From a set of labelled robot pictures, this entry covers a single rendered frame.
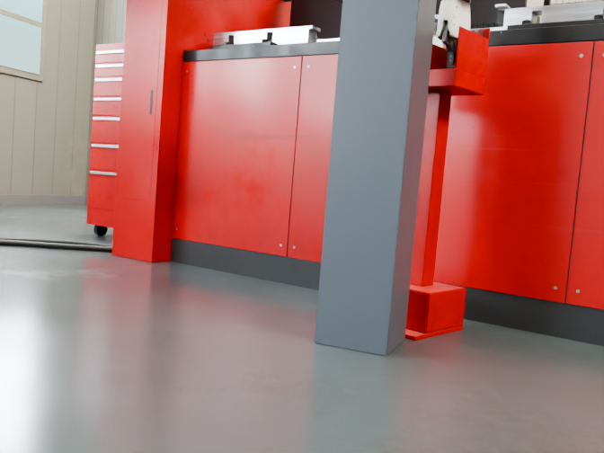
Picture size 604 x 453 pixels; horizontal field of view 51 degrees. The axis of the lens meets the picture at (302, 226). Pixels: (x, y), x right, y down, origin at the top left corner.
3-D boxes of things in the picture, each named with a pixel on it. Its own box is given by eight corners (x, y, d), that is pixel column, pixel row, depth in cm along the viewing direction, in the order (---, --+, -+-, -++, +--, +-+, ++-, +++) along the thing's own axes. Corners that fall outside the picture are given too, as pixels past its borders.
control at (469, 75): (390, 88, 176) (396, 22, 175) (421, 96, 188) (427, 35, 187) (454, 85, 163) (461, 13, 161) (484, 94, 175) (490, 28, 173)
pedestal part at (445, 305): (353, 324, 176) (357, 281, 175) (404, 315, 194) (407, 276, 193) (414, 341, 162) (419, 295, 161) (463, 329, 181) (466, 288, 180)
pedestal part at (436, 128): (404, 283, 179) (421, 90, 175) (415, 281, 184) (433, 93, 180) (421, 287, 175) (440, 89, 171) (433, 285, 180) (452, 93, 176)
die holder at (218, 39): (211, 56, 268) (213, 32, 267) (221, 58, 273) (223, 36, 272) (310, 50, 240) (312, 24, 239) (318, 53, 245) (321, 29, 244)
